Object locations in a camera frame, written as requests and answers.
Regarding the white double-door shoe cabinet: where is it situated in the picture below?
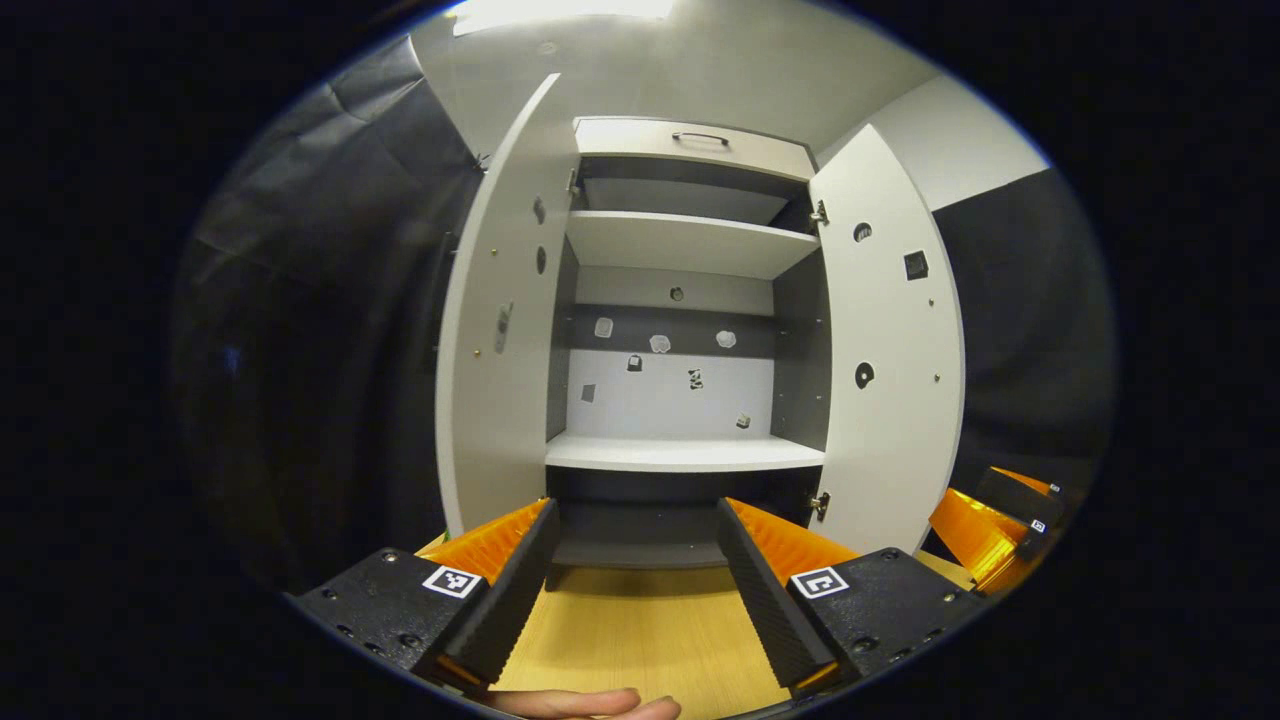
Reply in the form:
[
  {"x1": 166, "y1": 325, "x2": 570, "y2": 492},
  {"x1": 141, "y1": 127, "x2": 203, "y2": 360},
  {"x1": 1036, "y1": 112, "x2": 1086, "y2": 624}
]
[{"x1": 435, "y1": 72, "x2": 966, "y2": 596}]

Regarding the white cabinet drawer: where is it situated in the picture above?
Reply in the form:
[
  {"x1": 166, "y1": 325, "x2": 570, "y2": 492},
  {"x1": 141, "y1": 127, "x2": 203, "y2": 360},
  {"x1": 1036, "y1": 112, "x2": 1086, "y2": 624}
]
[{"x1": 573, "y1": 117, "x2": 819, "y2": 183}]

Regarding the white cabinet shelf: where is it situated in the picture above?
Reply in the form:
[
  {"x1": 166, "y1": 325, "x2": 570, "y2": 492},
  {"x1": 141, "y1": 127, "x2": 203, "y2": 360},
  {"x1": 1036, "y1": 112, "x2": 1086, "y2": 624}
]
[
  {"x1": 545, "y1": 432, "x2": 827, "y2": 474},
  {"x1": 565, "y1": 210, "x2": 821, "y2": 281}
]

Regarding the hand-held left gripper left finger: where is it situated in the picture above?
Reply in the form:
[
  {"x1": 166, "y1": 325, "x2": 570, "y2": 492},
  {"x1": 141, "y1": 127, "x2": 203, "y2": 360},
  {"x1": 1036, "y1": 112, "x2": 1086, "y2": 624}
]
[{"x1": 290, "y1": 497, "x2": 561, "y2": 693}]

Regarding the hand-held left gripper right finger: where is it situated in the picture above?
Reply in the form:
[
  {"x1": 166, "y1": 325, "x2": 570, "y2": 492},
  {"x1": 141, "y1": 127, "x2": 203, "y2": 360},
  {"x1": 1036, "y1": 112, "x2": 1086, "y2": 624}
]
[{"x1": 716, "y1": 497, "x2": 986, "y2": 699}]

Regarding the white cabinet door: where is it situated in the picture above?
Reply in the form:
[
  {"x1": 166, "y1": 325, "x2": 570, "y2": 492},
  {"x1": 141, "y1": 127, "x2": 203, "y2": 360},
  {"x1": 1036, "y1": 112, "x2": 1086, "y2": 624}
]
[
  {"x1": 435, "y1": 72, "x2": 581, "y2": 541},
  {"x1": 808, "y1": 123, "x2": 966, "y2": 556}
]

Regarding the black backdrop cloth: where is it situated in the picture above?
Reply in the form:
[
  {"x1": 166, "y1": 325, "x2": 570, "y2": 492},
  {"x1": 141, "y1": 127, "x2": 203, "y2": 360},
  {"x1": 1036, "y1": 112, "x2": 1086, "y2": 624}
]
[{"x1": 170, "y1": 35, "x2": 1116, "y2": 591}]

